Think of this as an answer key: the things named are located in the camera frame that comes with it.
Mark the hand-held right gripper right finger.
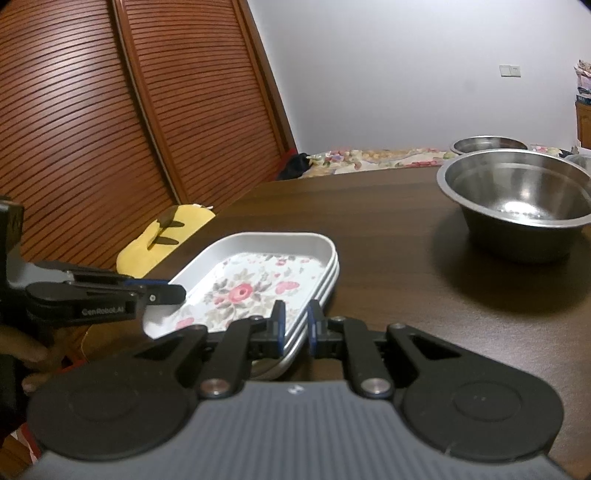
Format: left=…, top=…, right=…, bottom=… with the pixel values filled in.
left=307, top=300, right=462, bottom=398

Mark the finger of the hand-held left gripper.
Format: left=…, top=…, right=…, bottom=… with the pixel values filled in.
left=121, top=282, right=187, bottom=306
left=31, top=261, right=151, bottom=289

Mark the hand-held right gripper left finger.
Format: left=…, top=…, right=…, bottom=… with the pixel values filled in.
left=134, top=300, right=284, bottom=400

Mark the square floral plate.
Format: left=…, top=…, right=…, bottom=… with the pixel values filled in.
left=143, top=232, right=337, bottom=340
left=283, top=256, right=340, bottom=352
left=252, top=265, right=341, bottom=381

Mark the large steel bowl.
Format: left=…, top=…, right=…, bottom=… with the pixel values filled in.
left=436, top=149, right=591, bottom=265

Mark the medium steel bowl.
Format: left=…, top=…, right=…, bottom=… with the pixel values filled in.
left=450, top=135, right=529, bottom=155

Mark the person's left hand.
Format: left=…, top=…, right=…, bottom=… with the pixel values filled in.
left=0, top=323, right=52, bottom=393

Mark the brown louvered wooden wardrobe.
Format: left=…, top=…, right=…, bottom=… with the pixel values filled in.
left=0, top=0, right=298, bottom=273

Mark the dark clothes heap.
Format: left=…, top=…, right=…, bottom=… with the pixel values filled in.
left=276, top=150, right=314, bottom=182

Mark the floral blanket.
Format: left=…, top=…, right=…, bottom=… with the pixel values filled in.
left=298, top=147, right=578, bottom=178

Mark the wooden sideboard cabinet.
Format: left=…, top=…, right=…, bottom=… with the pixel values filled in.
left=575, top=102, right=591, bottom=149

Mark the pile of folded cloths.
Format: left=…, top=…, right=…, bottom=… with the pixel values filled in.
left=574, top=58, right=591, bottom=103

